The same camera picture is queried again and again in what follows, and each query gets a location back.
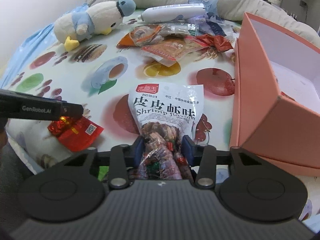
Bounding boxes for small red foil snack packet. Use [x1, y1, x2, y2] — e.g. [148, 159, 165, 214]
[47, 116, 104, 152]

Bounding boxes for shrimp flavor snack bag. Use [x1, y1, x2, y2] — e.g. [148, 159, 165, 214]
[127, 82, 204, 180]

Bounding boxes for red orange snack packet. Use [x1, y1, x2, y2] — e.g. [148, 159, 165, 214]
[141, 36, 209, 67]

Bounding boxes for pink cardboard box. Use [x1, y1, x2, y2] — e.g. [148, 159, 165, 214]
[230, 13, 319, 177]

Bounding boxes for white blue plush duck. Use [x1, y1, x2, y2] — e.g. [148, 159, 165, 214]
[54, 0, 136, 51]

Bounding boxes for dark red foil snack packet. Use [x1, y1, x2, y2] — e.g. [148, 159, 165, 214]
[196, 34, 233, 52]

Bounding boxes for clear green snack packet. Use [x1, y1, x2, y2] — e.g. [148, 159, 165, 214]
[159, 23, 199, 36]

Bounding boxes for blue patterned plastic bag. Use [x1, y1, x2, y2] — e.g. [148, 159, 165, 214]
[187, 0, 234, 40]

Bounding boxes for white spray bottle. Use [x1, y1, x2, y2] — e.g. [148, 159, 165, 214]
[138, 3, 206, 23]

